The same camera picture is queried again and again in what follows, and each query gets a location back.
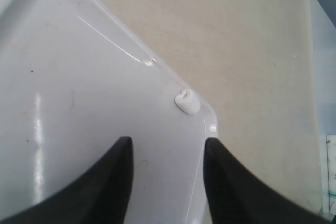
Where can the white marshmallow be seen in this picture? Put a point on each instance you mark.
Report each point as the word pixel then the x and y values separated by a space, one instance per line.
pixel 188 101

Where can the white plastic tray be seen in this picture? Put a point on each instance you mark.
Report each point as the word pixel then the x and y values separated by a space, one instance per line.
pixel 75 79

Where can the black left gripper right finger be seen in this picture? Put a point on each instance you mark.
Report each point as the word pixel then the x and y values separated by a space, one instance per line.
pixel 235 195

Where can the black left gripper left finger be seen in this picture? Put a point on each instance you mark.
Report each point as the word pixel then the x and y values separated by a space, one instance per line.
pixel 100 195

